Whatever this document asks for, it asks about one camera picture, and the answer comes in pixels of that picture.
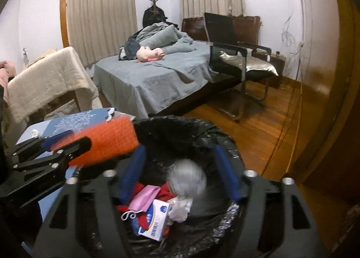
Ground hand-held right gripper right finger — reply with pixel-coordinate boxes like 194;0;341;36
213;145;329;258

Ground wooden nightstand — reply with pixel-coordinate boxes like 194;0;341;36
253;51;287;90

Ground black hanging clothes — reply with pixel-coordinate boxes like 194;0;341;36
142;5;169;28

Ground black office chair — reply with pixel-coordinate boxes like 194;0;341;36
204;12;272;121

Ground red cloth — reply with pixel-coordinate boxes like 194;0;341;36
117;182;178;230

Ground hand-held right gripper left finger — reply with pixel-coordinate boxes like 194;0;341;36
29;145;147;258

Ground tan cloth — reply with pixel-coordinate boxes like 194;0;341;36
24;50;61;70

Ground bed with grey sheet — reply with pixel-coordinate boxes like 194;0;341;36
93;40;234;120

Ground pink face mask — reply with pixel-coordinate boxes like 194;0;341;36
121;185;161;221

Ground dark wooden headboard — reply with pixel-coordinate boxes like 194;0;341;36
181;16;261;50

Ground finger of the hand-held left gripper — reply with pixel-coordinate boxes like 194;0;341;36
11;137;92;175
4;130;74;160

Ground trash bin with black liner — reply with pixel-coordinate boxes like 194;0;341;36
112;115;245;258

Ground white cardboard box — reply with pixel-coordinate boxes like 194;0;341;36
139;198;173;242

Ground wooden wardrobe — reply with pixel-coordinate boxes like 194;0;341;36
290;0;360;191

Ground orange knit cloth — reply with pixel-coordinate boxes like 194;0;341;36
67;116;140;167

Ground dark blue garment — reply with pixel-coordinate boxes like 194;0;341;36
118;36;141;60

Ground grey duvet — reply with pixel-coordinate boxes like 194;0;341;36
132;23;197;54

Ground blue plastic bag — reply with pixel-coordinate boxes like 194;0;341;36
130;213;147;236

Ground wooden window frame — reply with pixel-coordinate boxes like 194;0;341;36
59;0;71;49

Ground silver cushion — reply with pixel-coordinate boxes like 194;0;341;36
219;51;279;77

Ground pink plush toy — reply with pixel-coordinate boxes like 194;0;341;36
136;46;166;63

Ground white tissue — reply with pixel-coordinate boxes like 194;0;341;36
167;159;207;199

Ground hanging wall cables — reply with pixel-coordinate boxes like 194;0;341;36
264;0;306;168

